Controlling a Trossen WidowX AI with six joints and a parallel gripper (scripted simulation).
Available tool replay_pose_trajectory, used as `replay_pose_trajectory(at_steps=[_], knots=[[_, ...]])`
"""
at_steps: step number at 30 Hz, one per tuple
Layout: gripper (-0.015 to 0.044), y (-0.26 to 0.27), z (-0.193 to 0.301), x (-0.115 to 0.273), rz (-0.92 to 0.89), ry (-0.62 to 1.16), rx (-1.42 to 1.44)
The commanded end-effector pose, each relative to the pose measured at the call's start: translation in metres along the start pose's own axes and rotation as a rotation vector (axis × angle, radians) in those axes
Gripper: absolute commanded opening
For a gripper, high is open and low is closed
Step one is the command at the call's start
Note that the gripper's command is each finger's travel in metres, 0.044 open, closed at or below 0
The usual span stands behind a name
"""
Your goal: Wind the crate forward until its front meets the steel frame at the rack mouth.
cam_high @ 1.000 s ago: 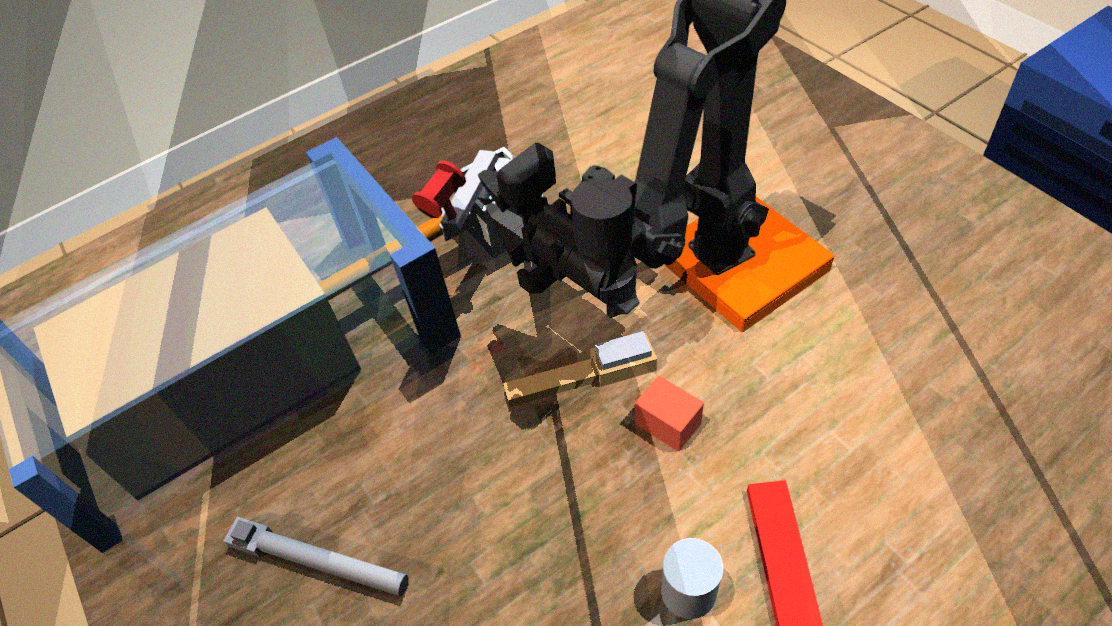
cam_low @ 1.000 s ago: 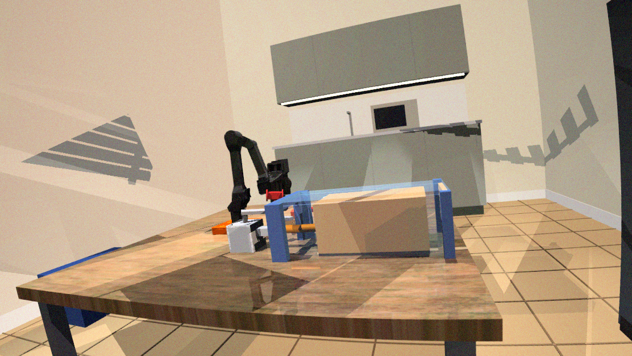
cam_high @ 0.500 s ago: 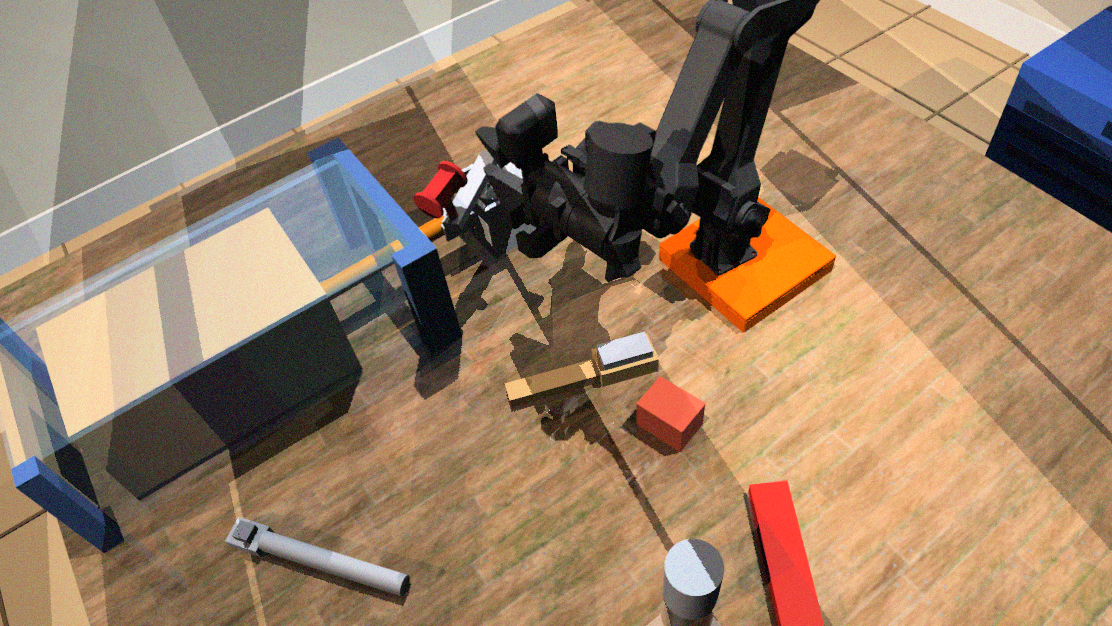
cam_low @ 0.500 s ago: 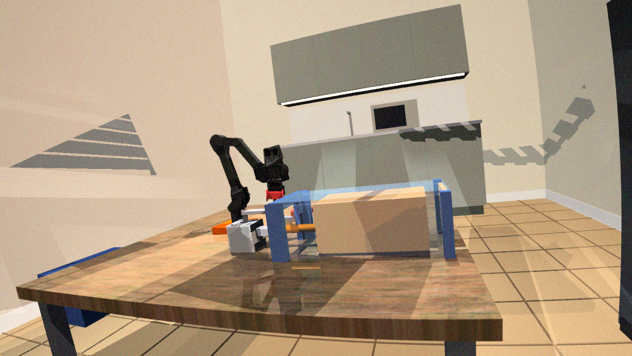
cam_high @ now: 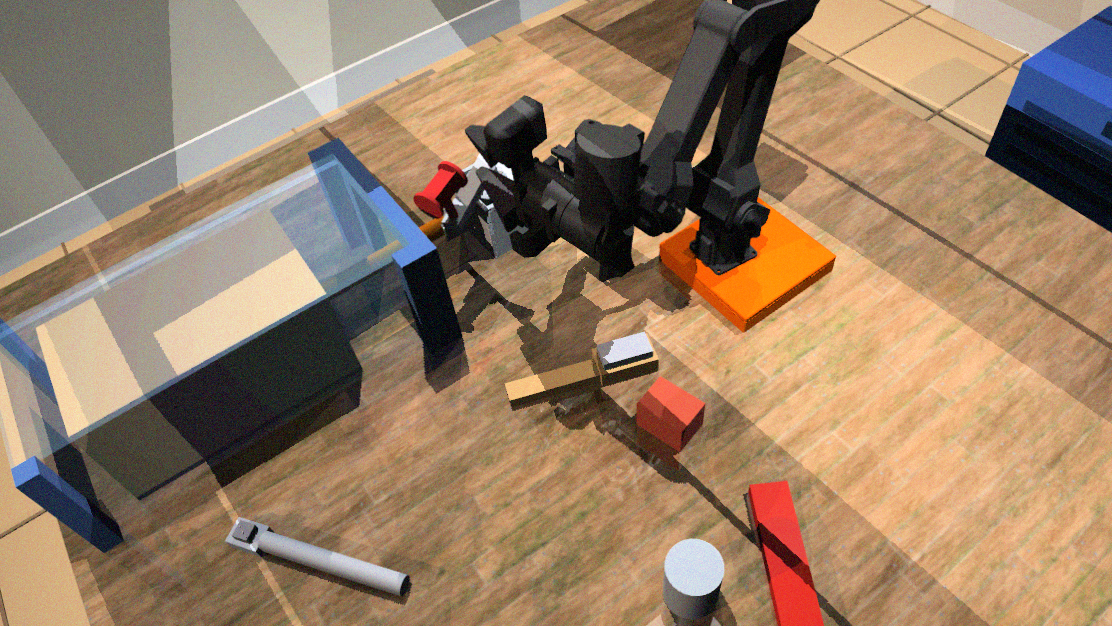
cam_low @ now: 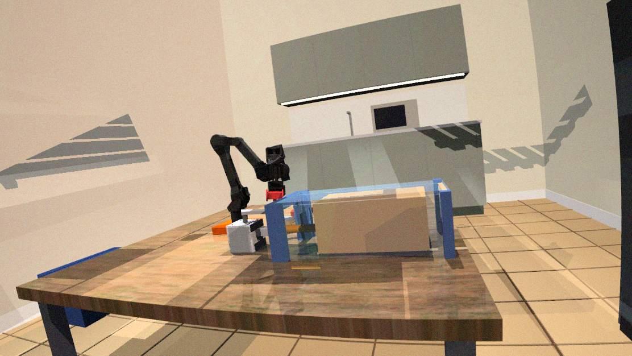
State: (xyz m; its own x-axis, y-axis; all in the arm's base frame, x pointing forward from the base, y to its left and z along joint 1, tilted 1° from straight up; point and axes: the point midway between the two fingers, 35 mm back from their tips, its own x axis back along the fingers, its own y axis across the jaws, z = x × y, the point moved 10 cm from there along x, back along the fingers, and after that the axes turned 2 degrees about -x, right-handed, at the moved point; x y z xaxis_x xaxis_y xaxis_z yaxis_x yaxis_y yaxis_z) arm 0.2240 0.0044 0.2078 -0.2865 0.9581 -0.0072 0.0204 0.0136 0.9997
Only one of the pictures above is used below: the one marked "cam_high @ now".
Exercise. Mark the grey cylindrical rod with square end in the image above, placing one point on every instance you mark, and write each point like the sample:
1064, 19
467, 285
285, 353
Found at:
255, 538

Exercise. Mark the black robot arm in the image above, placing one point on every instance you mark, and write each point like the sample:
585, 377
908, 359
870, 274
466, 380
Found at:
622, 183

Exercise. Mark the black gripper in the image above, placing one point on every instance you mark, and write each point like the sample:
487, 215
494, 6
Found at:
539, 192

